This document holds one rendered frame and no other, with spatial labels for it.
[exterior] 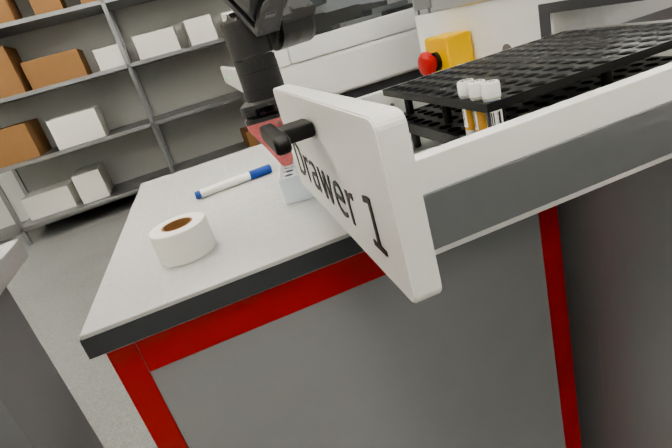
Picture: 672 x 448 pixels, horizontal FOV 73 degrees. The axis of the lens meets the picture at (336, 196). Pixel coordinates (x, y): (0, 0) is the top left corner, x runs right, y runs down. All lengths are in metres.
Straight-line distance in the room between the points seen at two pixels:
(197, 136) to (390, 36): 3.46
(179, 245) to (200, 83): 3.98
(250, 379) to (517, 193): 0.40
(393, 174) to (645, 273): 0.47
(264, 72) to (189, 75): 3.88
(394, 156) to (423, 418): 0.53
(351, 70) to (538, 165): 0.95
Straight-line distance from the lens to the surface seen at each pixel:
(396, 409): 0.68
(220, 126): 4.55
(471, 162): 0.27
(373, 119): 0.22
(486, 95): 0.32
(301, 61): 1.18
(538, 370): 0.78
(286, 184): 0.63
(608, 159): 0.33
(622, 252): 0.66
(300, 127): 0.35
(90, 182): 4.22
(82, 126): 4.10
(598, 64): 0.38
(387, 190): 0.23
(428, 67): 0.75
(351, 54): 1.21
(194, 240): 0.57
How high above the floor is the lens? 0.97
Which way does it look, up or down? 20 degrees down
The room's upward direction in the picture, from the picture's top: 16 degrees counter-clockwise
